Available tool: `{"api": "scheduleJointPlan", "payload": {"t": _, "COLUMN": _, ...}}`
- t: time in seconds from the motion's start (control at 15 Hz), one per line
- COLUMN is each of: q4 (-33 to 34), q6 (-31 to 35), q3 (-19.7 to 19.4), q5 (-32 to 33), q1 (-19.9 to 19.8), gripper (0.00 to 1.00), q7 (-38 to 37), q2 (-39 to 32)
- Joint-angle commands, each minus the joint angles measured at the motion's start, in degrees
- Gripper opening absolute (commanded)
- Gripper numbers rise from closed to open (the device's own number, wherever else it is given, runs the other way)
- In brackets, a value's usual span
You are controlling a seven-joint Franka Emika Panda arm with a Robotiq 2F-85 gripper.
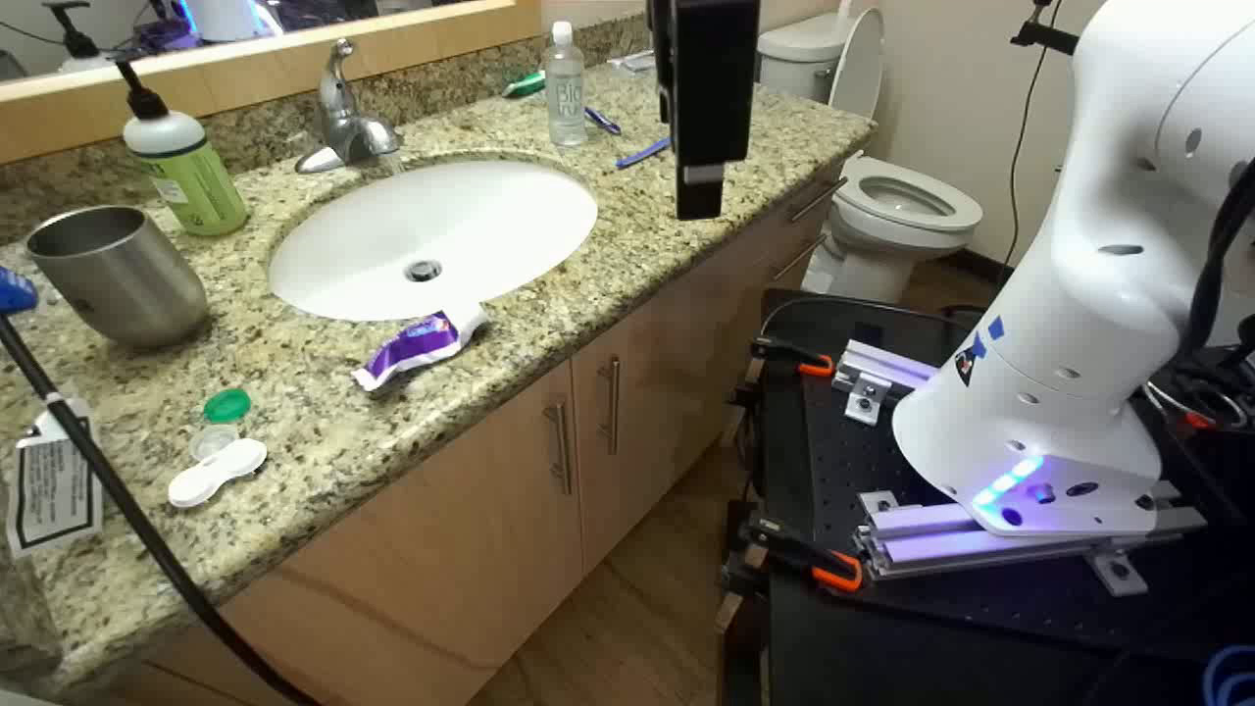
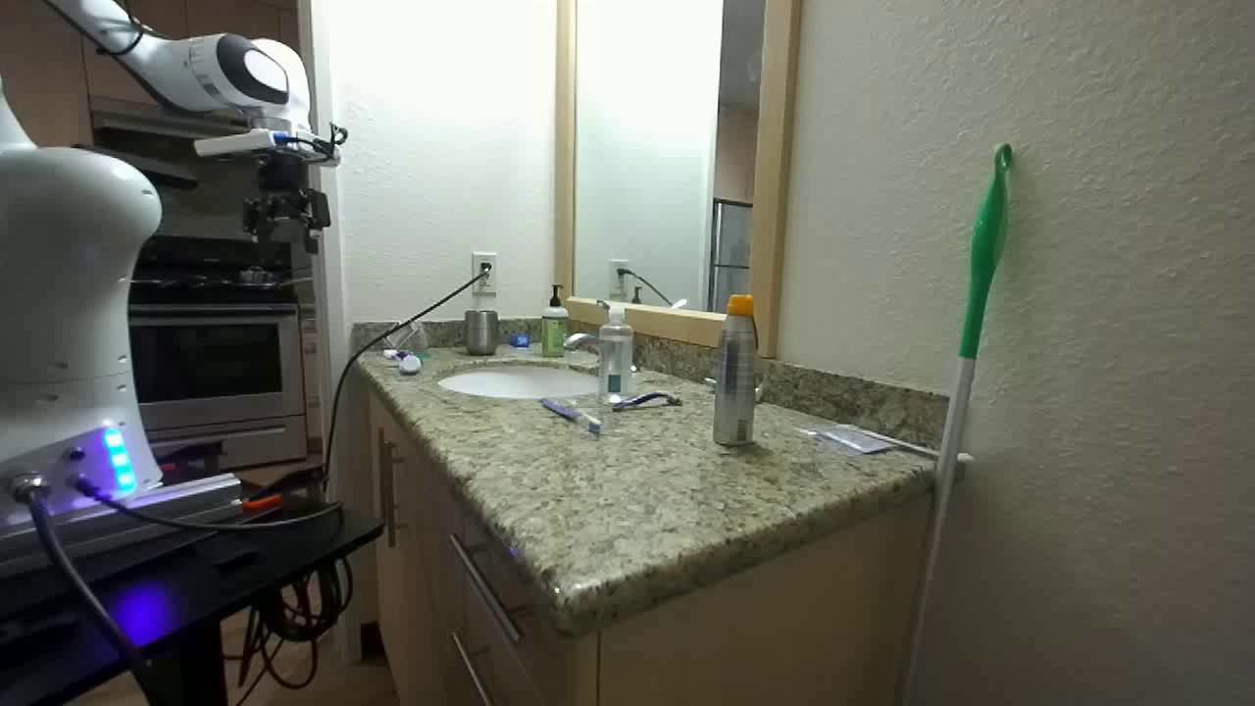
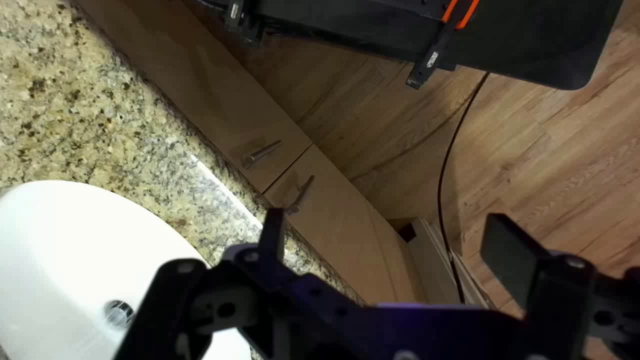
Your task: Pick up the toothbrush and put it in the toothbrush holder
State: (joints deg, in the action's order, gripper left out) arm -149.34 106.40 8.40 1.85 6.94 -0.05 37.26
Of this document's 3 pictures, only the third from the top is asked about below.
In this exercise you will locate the wooden vanity cabinet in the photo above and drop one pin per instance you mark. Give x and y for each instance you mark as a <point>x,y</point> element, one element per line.
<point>221,92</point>

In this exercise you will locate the white oval sink basin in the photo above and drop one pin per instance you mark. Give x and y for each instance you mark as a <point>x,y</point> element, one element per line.
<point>60,266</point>

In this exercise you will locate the black robot cart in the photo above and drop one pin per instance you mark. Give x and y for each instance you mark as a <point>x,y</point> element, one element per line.
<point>533,40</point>

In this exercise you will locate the wooden cabinet door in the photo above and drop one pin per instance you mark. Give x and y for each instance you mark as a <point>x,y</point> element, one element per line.
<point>200,81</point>
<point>347,227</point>

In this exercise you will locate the metal sink drain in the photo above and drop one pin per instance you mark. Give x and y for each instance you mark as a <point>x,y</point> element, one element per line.
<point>119,313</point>

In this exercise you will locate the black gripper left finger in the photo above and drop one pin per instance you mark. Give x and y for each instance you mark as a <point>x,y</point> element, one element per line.
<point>273,233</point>

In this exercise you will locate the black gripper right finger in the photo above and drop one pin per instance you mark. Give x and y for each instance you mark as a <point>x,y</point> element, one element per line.
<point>511,257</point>

